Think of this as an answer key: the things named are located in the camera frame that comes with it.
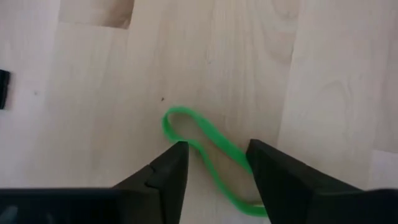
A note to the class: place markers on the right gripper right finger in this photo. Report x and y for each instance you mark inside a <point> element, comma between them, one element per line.
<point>280,180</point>

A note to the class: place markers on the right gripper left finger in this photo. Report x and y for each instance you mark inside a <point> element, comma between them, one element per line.
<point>169,174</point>

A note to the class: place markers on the green rubber band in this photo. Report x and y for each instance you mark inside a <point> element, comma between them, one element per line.
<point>214,132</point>

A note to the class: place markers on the small black frame bracket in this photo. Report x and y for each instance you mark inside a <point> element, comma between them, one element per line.
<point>3,90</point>

